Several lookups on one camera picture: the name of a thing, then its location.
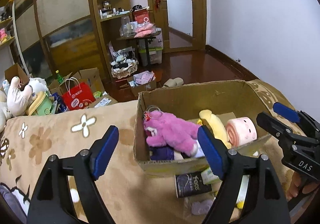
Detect green bottle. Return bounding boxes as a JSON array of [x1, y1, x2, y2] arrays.
[[55, 70, 64, 84]]

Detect green tissue pack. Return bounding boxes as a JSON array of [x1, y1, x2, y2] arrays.
[[201, 167, 220, 185]]

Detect red paper shopping bag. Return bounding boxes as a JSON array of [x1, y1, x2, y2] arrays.
[[62, 77, 95, 111]]

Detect beige slippers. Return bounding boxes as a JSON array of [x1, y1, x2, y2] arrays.
[[163, 77, 184, 87]]

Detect wicker basket with toys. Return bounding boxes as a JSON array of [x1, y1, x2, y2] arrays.
[[110, 46, 138, 79]]

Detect person's right hand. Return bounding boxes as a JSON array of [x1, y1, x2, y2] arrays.
[[286, 172, 319, 201]]

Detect yellow plush toy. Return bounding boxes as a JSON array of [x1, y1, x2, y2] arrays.
[[199, 110, 232, 149]]

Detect small black side table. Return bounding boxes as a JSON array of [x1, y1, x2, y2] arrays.
[[117, 31, 162, 68]]

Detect wooden door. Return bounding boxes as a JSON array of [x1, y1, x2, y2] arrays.
[[148, 0, 207, 53]]

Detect clear plastic storage bin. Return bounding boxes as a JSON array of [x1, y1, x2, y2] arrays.
[[139, 48, 163, 66]]

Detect pink rolled towel toy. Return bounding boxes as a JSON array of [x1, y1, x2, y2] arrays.
[[226, 117, 257, 147]]

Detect pink plush bear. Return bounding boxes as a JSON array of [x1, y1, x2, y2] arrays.
[[143, 110, 204, 158]]

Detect beige floral blanket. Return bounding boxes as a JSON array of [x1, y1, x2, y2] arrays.
[[1, 83, 290, 223]]

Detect white plush toy pile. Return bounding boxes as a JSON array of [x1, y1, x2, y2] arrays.
[[1, 76, 49, 132]]

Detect brown cardboard box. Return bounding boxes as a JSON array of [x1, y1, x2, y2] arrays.
[[133, 80, 278, 177]]

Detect clear bag purple plush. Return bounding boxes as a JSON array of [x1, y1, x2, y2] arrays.
[[183, 192, 215, 217]]

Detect wooden shelf cabinet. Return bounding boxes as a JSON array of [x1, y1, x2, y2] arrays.
[[88, 0, 132, 82]]

